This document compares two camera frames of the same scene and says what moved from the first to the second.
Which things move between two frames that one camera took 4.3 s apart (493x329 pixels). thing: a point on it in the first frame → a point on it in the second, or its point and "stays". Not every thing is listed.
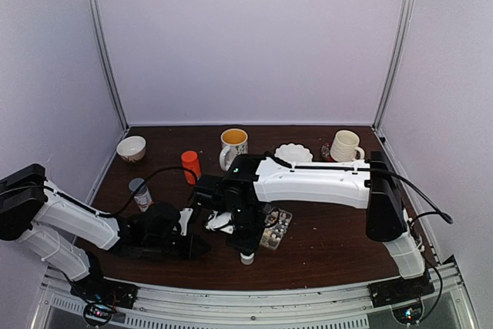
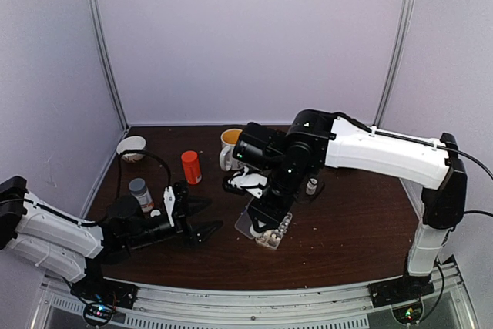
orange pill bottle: [190, 160] stays
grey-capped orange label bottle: [142, 197] stays
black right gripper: [249, 244] → [271, 214]
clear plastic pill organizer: [276, 221] stays
